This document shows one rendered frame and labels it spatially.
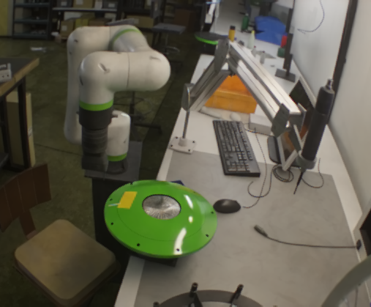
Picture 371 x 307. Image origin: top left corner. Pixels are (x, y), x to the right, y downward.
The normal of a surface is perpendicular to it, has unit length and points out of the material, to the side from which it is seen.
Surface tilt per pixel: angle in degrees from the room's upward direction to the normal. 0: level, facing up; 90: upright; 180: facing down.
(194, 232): 21
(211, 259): 0
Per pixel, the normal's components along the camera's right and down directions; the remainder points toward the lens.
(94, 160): 0.04, 0.48
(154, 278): 0.14, -0.85
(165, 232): 0.17, -0.69
